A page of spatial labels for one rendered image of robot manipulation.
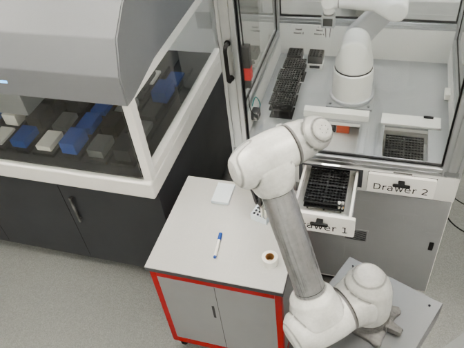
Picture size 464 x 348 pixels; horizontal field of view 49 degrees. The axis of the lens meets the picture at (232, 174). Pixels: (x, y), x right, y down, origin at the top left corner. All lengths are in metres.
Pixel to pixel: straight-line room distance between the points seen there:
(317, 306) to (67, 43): 1.35
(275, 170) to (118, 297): 1.94
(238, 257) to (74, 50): 1.09
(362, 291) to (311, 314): 0.19
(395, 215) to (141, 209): 1.28
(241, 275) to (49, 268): 1.63
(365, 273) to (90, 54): 1.30
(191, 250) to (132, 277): 1.00
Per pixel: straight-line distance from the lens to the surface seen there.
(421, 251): 2.75
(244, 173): 1.41
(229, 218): 2.39
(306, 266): 1.61
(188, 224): 2.40
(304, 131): 1.46
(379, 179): 2.37
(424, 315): 2.01
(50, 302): 3.32
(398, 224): 2.60
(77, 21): 2.13
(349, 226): 2.18
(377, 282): 1.74
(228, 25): 2.04
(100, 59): 2.07
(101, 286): 3.27
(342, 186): 2.31
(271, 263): 2.16
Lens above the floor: 2.55
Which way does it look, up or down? 44 degrees down
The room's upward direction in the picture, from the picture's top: 8 degrees counter-clockwise
